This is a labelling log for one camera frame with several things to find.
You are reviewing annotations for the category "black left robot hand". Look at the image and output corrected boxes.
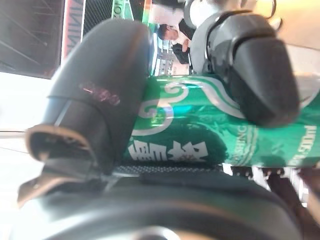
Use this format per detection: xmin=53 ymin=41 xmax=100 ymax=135
xmin=9 ymin=18 xmax=303 ymax=240

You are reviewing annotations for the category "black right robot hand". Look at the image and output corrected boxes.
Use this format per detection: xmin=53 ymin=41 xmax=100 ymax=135
xmin=204 ymin=11 xmax=301 ymax=128

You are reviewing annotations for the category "green beer can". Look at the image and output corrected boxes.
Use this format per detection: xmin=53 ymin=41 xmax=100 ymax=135
xmin=122 ymin=73 xmax=320 ymax=169

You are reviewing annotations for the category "red and white banner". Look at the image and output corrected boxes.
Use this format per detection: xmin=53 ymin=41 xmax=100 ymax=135
xmin=59 ymin=0 xmax=87 ymax=66

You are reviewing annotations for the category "green and white banner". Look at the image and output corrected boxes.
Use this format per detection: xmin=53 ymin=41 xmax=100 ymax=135
xmin=111 ymin=0 xmax=152 ymax=26

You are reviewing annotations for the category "person in white shirt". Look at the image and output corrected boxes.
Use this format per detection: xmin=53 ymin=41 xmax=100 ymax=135
xmin=157 ymin=18 xmax=198 ymax=65

